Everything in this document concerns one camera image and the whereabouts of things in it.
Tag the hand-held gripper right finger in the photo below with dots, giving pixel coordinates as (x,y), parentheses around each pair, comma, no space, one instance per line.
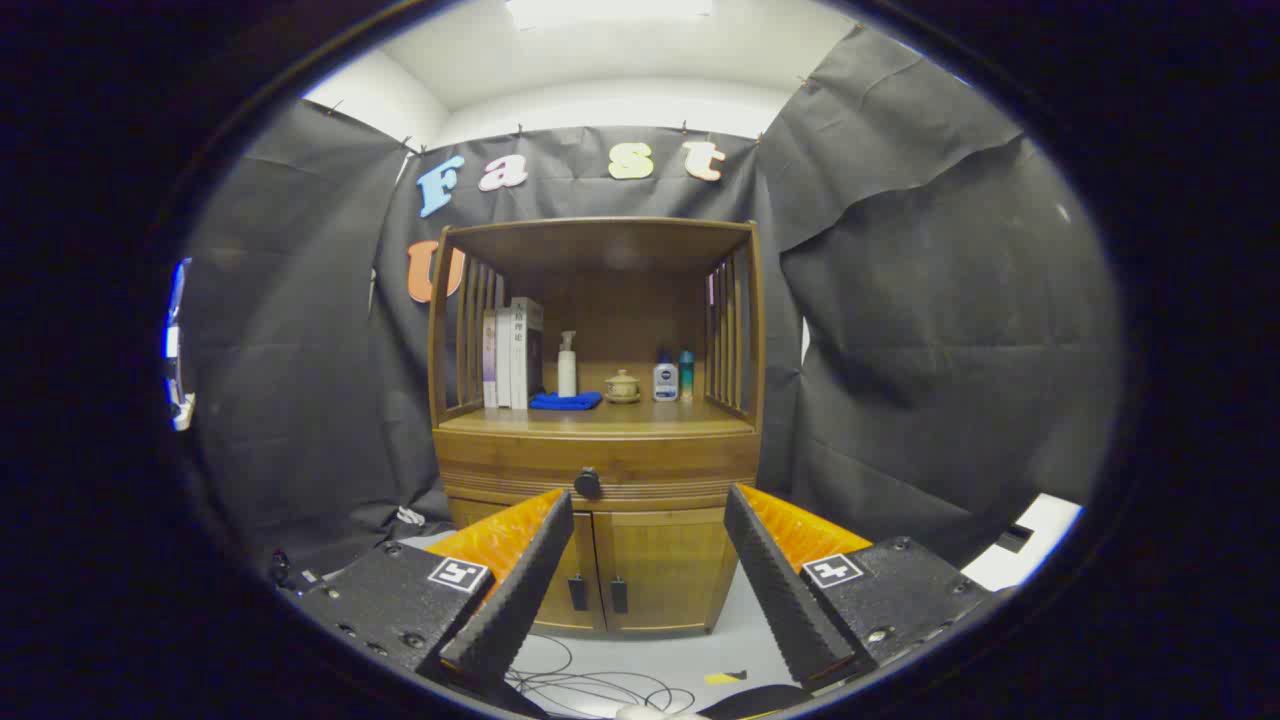
(780,590)

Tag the wooden cabinet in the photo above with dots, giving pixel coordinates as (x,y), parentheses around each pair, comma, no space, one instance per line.
(600,260)

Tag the small black item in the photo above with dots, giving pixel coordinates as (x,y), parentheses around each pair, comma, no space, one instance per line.
(1015,538)

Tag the white pump bottle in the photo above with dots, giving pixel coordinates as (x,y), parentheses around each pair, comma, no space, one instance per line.
(566,378)

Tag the blue cloth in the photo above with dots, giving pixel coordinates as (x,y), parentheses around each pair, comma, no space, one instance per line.
(565,401)

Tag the yellow floor tape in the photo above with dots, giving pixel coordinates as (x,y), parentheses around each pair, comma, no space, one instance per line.
(725,677)

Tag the wooden cabinet door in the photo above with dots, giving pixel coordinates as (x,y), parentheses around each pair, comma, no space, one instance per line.
(587,540)
(670,560)

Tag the teal bottle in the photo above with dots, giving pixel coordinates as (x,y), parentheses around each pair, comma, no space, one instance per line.
(686,375)

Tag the thick white and black book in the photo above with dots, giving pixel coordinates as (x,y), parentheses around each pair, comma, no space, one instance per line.
(522,350)

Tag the white lotion bottle blue cap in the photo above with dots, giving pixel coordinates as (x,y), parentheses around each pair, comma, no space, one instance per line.
(665,382)

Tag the beige lidded teacup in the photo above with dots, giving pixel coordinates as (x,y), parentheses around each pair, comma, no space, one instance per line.
(622,386)

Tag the purple book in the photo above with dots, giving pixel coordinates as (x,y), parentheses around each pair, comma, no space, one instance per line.
(490,360)

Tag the white board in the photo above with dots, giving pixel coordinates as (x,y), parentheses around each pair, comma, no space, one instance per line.
(1045,525)

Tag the black backdrop cloth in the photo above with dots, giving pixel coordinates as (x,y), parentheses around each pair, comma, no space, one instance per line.
(950,350)

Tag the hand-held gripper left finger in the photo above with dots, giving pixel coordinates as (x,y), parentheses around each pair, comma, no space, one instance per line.
(520,590)

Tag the wooden countertop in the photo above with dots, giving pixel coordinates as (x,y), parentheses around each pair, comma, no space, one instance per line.
(640,415)

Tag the black drawer knob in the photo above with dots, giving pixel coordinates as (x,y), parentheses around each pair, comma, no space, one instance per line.
(588,483)

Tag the wooden drawer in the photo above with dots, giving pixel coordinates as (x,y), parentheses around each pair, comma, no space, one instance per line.
(680,465)

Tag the thin white book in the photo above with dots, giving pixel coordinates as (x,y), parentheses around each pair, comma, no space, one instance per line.
(503,360)

